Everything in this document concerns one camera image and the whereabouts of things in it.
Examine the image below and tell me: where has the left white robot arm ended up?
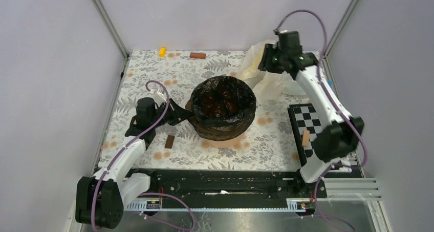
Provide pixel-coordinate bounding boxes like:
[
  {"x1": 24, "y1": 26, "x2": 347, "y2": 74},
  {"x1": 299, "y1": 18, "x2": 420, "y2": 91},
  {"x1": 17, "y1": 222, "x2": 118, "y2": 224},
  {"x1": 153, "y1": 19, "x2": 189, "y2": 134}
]
[{"x1": 75, "y1": 97, "x2": 192, "y2": 229}]

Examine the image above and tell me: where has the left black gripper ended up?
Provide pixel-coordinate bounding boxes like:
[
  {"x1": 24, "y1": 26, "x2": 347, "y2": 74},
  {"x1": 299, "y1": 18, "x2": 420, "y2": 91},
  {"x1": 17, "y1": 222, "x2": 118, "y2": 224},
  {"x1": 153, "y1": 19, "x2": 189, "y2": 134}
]
[{"x1": 150, "y1": 98, "x2": 194, "y2": 128}]

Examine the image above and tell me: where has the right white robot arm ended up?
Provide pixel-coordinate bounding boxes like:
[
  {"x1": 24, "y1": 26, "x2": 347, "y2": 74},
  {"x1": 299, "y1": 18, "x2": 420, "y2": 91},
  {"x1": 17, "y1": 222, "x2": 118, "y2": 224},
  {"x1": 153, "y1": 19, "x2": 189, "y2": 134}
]
[{"x1": 258, "y1": 29, "x2": 364, "y2": 197}]

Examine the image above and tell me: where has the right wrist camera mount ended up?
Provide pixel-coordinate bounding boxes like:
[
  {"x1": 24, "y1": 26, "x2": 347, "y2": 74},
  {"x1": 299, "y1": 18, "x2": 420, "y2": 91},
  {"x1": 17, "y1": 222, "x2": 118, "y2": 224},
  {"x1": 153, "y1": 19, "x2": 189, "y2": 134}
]
[{"x1": 273, "y1": 28, "x2": 297, "y2": 35}]

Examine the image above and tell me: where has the yellow cube block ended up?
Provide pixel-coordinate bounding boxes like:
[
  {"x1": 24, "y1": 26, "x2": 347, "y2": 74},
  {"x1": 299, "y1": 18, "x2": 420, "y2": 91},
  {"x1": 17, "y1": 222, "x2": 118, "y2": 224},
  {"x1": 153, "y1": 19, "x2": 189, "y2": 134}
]
[{"x1": 158, "y1": 47, "x2": 166, "y2": 57}]

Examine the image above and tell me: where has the translucent white trash bag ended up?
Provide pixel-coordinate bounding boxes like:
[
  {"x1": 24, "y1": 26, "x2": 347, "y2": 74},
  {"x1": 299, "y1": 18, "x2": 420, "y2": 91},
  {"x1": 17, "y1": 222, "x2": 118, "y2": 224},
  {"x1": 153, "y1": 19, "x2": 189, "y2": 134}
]
[{"x1": 236, "y1": 39, "x2": 306, "y2": 104}]

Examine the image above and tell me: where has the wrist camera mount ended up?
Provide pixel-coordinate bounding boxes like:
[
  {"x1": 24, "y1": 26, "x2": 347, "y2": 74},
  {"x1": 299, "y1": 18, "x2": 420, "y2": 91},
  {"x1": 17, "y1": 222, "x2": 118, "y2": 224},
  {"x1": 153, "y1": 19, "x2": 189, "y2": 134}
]
[
  {"x1": 150, "y1": 88, "x2": 167, "y2": 106},
  {"x1": 273, "y1": 28, "x2": 297, "y2": 35}
]

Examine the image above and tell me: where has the black trash bag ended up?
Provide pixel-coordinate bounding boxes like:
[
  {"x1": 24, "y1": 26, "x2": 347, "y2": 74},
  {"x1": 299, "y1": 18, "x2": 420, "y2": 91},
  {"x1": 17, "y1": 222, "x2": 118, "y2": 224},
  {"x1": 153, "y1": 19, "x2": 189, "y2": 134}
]
[{"x1": 185, "y1": 75, "x2": 257, "y2": 141}]

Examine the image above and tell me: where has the brown cylinder block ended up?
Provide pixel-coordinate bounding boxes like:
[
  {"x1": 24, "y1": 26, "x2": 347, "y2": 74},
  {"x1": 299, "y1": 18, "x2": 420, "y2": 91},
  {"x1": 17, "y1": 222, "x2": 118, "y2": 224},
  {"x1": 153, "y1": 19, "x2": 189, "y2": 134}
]
[{"x1": 189, "y1": 52, "x2": 206, "y2": 59}]

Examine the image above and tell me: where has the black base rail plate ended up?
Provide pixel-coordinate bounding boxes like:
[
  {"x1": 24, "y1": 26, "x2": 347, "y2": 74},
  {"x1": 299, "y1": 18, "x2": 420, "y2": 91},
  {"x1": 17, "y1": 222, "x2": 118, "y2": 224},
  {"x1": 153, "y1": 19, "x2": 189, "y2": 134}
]
[{"x1": 126, "y1": 168, "x2": 315, "y2": 203}]

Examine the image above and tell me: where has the floral patterned table mat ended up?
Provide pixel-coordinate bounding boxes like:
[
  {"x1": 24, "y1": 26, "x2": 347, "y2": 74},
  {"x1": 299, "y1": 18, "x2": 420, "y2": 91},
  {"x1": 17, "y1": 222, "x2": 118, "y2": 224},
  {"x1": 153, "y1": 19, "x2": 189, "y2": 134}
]
[{"x1": 97, "y1": 51, "x2": 309, "y2": 171}]

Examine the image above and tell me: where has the black white checkerboard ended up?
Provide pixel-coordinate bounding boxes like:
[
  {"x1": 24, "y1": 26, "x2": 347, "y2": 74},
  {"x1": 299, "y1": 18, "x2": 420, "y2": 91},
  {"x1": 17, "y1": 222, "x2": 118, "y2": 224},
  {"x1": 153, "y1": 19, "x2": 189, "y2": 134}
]
[{"x1": 288, "y1": 103, "x2": 322, "y2": 166}]

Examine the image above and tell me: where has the dark brown wooden block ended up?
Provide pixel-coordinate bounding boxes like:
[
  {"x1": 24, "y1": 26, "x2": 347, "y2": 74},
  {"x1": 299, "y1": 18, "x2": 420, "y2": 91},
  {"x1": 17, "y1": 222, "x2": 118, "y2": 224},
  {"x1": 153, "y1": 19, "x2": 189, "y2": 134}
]
[{"x1": 164, "y1": 135, "x2": 175, "y2": 149}]

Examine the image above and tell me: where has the slotted metal cable duct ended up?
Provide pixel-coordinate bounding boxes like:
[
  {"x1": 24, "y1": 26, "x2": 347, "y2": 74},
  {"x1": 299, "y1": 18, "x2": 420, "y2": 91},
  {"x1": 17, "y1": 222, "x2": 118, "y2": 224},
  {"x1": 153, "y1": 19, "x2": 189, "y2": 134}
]
[{"x1": 124, "y1": 198, "x2": 306, "y2": 213}]

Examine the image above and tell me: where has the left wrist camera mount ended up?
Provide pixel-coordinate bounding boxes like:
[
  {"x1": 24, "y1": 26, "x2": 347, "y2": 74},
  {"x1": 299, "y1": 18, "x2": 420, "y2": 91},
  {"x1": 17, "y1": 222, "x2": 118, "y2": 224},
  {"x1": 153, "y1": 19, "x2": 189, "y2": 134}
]
[{"x1": 150, "y1": 88, "x2": 167, "y2": 106}]

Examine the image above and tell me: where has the orange plastic trash bin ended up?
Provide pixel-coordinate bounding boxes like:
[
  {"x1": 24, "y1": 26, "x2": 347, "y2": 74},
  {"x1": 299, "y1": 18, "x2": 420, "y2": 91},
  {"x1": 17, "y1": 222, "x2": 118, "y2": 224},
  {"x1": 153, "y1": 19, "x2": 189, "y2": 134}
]
[{"x1": 186, "y1": 100, "x2": 255, "y2": 147}]

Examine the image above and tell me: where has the light wooden block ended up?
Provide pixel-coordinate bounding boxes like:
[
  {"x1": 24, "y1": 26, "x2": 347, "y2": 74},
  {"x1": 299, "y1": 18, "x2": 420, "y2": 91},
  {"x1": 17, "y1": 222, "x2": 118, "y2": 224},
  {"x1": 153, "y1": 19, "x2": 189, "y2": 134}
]
[{"x1": 301, "y1": 130, "x2": 310, "y2": 147}]

